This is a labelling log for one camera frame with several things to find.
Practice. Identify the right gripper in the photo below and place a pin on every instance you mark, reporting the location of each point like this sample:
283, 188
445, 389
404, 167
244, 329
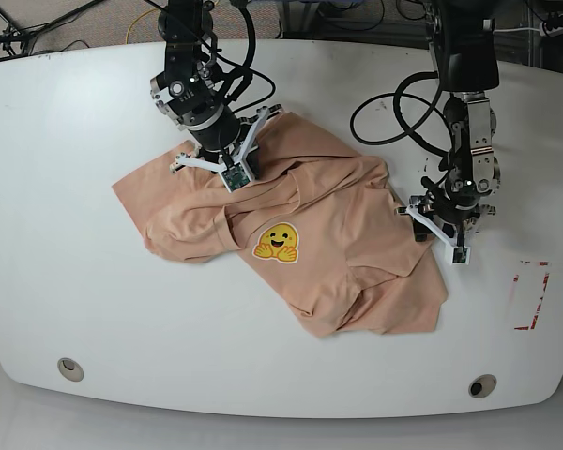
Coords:
226, 133

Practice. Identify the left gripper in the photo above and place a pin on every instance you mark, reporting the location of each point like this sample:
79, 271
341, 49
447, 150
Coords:
464, 211

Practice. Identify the peach T-shirt with emoji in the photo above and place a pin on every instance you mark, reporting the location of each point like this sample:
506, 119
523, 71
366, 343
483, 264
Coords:
320, 226

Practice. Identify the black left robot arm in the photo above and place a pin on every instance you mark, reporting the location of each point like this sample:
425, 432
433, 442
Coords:
461, 39

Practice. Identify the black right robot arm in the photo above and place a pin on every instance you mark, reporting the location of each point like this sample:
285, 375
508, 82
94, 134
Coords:
195, 93

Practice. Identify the red tape rectangle marking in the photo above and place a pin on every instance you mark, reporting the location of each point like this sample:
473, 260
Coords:
527, 292

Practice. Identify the right table grommet hole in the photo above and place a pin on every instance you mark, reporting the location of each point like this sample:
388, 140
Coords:
482, 386

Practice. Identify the table grommet hole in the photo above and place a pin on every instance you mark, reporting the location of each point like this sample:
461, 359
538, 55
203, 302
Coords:
70, 370
482, 386

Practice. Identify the black tripod legs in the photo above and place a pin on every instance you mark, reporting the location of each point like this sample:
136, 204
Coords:
18, 41

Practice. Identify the white power strip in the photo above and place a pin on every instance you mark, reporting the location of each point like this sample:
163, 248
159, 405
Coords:
552, 26

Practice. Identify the left table grommet hole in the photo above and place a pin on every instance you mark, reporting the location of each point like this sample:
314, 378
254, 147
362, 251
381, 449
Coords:
70, 370

